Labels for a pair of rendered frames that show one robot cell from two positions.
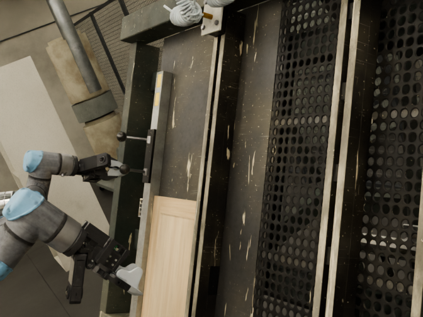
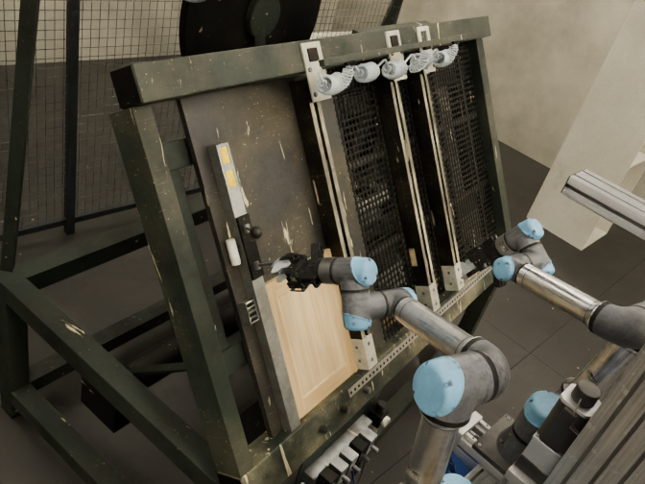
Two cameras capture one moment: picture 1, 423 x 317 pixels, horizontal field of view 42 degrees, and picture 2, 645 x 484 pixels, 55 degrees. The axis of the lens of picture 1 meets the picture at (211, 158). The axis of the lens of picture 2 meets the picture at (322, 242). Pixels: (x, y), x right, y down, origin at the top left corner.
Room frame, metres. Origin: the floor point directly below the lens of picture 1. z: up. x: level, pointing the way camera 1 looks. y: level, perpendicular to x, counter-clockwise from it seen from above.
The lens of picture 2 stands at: (2.58, 1.64, 2.52)
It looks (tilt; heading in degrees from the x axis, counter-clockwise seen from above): 33 degrees down; 239
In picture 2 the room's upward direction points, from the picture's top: 16 degrees clockwise
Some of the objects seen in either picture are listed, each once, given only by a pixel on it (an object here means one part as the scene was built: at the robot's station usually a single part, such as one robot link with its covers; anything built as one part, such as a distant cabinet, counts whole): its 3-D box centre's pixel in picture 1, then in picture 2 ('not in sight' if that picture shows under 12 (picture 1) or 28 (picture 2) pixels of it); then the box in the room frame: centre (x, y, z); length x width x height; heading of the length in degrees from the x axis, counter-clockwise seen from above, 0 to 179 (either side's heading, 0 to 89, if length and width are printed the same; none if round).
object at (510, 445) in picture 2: not in sight; (525, 441); (1.17, 0.82, 1.09); 0.15 x 0.15 x 0.10
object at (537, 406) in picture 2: not in sight; (541, 417); (1.17, 0.82, 1.20); 0.13 x 0.12 x 0.14; 10
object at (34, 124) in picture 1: (43, 164); not in sight; (5.51, 1.61, 1.03); 0.60 x 0.58 x 2.05; 23
